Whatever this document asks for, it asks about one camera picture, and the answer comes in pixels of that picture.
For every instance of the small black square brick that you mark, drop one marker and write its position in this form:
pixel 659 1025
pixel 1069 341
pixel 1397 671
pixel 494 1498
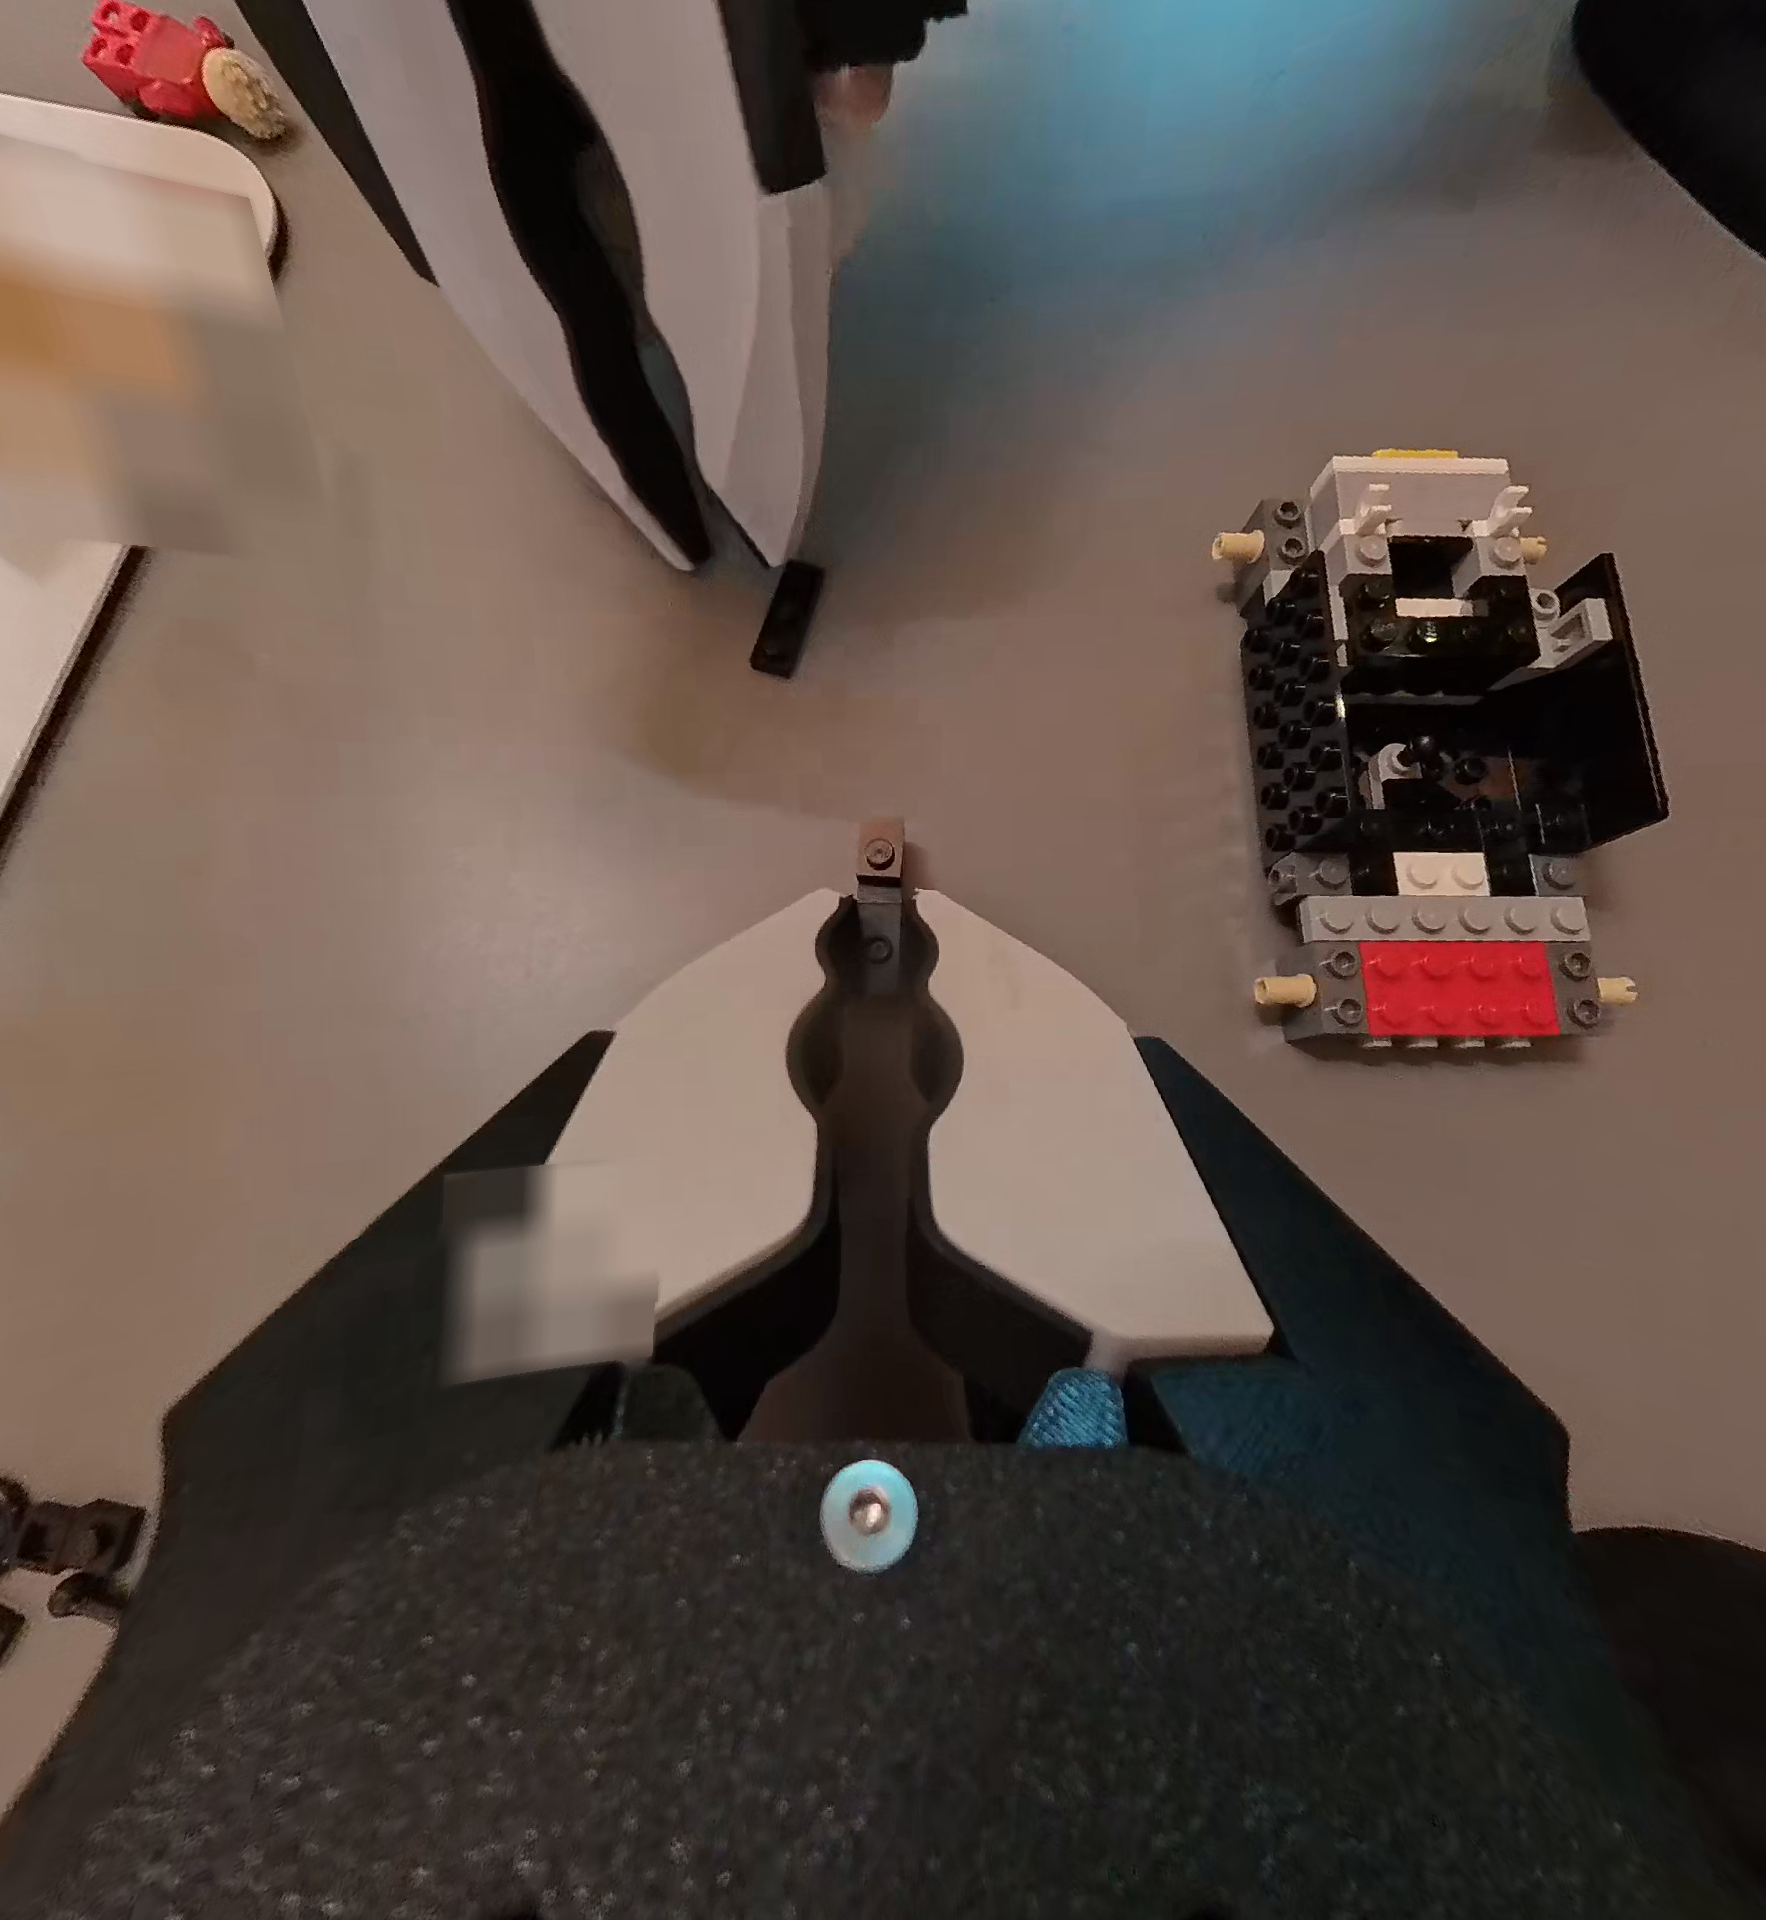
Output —
pixel 789 619
pixel 878 858

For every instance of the white wooden book stand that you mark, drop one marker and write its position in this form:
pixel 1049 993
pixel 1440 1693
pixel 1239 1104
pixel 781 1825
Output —
pixel 12 630

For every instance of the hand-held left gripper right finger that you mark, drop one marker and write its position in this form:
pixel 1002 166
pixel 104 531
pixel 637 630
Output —
pixel 1079 1185

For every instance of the person's right hand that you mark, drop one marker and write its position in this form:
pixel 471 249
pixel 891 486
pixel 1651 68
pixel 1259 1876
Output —
pixel 851 94

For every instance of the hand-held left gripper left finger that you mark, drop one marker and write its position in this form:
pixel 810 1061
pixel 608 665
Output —
pixel 705 1096

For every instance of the small red brick assembly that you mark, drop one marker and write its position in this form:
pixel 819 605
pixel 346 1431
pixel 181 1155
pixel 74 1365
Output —
pixel 146 52

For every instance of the person's right forearm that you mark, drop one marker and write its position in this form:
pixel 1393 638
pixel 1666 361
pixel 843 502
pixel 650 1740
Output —
pixel 1737 122

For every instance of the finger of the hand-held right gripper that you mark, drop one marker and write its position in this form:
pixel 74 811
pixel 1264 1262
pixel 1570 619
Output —
pixel 748 344
pixel 432 165

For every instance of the partly built brick car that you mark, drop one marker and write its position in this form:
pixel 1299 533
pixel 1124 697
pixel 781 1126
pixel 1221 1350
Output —
pixel 1454 989

